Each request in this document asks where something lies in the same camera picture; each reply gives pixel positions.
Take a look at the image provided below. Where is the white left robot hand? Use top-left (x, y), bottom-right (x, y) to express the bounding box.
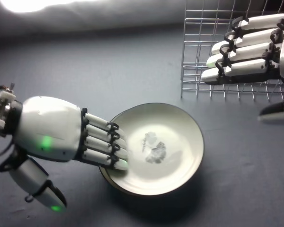
top-left (0, 96), bottom-right (130, 215)

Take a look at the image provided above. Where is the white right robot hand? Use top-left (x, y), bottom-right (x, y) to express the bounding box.
top-left (201, 13), bottom-right (284, 122)

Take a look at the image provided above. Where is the white cloth sheet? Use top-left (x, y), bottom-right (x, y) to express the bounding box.
top-left (0, 0), bottom-right (284, 41)

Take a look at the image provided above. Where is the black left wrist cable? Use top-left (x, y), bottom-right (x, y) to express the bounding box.
top-left (0, 138), bottom-right (16, 159)

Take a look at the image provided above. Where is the chrome wire dish rack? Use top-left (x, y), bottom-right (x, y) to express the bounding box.
top-left (181, 0), bottom-right (284, 102)

